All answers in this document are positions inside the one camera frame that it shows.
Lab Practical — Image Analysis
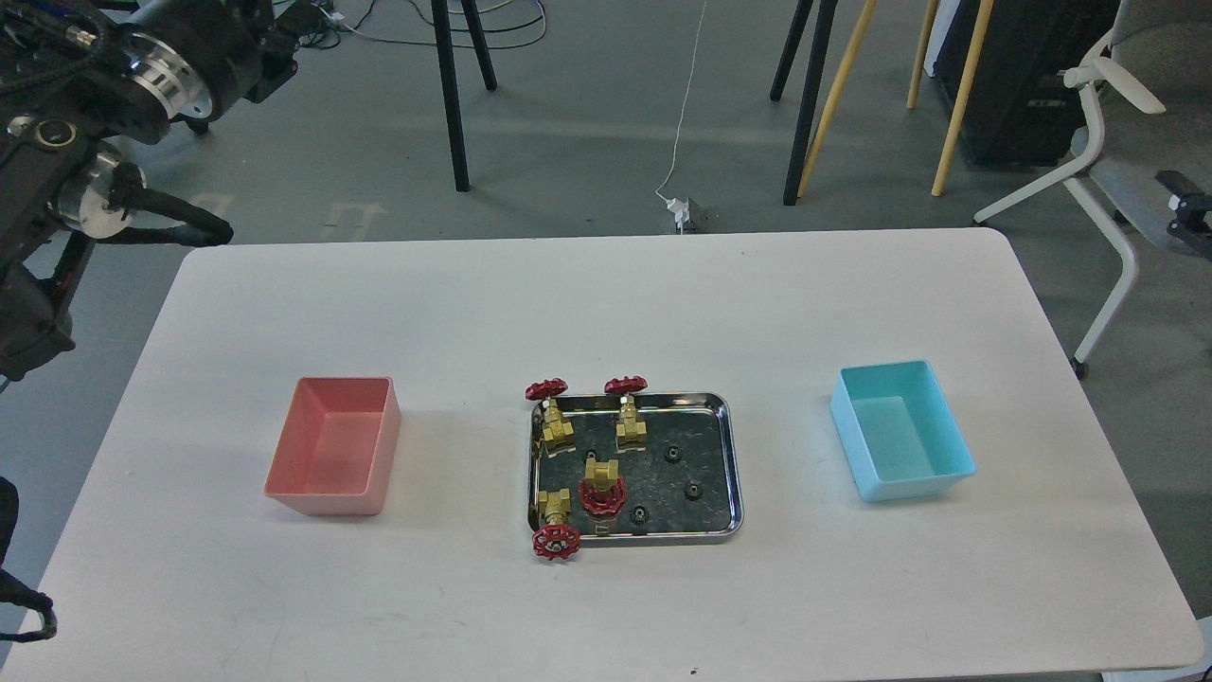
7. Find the floor cable bundle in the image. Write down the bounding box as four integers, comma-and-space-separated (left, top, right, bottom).
311, 0, 548, 52

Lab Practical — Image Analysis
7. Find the pink plastic box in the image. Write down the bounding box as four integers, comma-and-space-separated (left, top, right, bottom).
263, 377, 401, 515

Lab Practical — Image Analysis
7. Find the white grey office chair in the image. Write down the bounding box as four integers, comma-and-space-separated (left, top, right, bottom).
973, 1, 1211, 377

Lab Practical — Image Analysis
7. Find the wooden easel leg right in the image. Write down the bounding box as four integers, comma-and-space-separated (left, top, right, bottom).
907, 1, 994, 197

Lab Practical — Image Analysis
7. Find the black cabinet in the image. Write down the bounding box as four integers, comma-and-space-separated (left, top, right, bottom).
954, 1, 1117, 168

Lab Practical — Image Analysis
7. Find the white cable with plug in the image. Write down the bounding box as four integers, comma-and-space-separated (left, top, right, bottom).
654, 0, 709, 234

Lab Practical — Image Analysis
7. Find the brass valve back left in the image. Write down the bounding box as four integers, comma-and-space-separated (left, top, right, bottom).
525, 377, 576, 458

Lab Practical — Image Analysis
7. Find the black tripod leg left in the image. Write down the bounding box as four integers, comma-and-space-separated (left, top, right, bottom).
430, 1, 497, 191

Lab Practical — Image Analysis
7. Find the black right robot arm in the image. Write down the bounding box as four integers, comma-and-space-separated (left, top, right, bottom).
1155, 170, 1211, 260

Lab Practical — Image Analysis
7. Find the brass valve tray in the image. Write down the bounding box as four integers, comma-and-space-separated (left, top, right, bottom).
579, 457, 627, 518

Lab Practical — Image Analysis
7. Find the wooden easel leg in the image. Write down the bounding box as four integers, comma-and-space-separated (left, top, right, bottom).
907, 1, 994, 197
796, 0, 879, 199

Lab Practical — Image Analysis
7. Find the brass valve front left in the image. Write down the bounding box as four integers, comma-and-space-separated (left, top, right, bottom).
532, 488, 581, 561

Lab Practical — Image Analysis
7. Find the brass valve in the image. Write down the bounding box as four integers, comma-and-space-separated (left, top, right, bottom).
604, 376, 648, 452
525, 377, 576, 458
532, 488, 581, 561

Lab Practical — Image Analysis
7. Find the brass valve back right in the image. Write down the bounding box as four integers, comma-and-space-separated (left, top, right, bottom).
604, 376, 648, 452

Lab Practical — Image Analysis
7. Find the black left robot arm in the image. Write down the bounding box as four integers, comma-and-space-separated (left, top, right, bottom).
1, 1, 328, 382

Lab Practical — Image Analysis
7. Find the small black gear front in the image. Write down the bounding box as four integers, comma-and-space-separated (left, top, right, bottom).
629, 505, 650, 527

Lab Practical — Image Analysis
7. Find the black tripod leg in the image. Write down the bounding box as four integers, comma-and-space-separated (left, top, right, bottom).
768, 1, 837, 206
430, 1, 497, 191

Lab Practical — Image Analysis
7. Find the wooden easel leg left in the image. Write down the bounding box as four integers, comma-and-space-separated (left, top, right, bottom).
796, 0, 879, 199

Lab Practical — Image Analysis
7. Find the blue plastic box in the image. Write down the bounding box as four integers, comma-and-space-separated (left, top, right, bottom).
830, 361, 977, 502

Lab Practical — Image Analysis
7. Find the black tripod leg right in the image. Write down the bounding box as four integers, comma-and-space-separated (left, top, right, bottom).
768, 1, 837, 206

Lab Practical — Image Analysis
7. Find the shiny metal tray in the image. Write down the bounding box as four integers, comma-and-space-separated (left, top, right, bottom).
527, 392, 743, 548

